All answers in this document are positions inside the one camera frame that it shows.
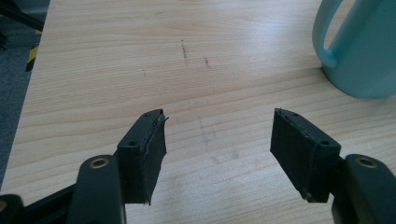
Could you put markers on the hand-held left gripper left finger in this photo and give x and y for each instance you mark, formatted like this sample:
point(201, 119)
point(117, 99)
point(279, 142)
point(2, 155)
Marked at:
point(141, 161)

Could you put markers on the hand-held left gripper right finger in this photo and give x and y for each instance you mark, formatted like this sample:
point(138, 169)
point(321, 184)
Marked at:
point(303, 155)

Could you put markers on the light blue mug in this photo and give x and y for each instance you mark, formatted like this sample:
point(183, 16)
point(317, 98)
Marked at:
point(361, 46)

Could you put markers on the yellow black hazard tape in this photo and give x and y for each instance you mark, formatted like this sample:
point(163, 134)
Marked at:
point(32, 56)

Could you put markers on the black metal stand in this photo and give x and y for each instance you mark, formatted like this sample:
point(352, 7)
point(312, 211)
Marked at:
point(18, 18)

